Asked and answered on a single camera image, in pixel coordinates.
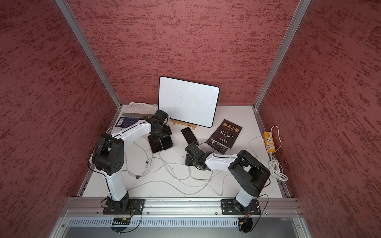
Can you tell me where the phone with white case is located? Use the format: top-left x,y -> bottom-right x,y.
160,136 -> 174,150

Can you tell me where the phone with pink case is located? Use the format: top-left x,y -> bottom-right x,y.
149,139 -> 163,154

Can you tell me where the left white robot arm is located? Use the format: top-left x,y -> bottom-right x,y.
89,111 -> 172,210

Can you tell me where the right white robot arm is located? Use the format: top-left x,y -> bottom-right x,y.
185,143 -> 270,214

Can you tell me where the black phone on right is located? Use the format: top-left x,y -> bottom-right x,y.
181,127 -> 198,145

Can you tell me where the wooden board stand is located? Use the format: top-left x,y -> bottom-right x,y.
171,119 -> 196,130

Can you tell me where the purple and grey booklet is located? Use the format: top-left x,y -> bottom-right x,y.
114,102 -> 158,128

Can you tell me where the dark brown book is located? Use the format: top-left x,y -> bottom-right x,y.
206,120 -> 242,154

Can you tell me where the orange power strip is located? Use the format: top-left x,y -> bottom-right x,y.
264,131 -> 276,154

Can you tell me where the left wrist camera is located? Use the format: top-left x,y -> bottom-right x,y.
152,109 -> 168,124

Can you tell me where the white board with black frame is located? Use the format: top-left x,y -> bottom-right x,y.
158,76 -> 220,128

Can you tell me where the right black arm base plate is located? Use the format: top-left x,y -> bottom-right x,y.
220,199 -> 261,216

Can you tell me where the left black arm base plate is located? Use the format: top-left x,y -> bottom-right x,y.
103,197 -> 146,215

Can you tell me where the white power strip cord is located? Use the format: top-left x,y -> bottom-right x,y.
267,125 -> 289,182

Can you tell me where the left aluminium corner post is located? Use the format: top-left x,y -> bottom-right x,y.
55,0 -> 123,109

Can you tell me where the aluminium corner post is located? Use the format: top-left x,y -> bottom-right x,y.
253,0 -> 311,112
55,0 -> 123,109

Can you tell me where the aluminium front rail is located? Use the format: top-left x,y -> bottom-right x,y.
59,196 -> 304,218

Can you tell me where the right aluminium corner post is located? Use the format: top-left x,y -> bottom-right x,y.
253,0 -> 311,112

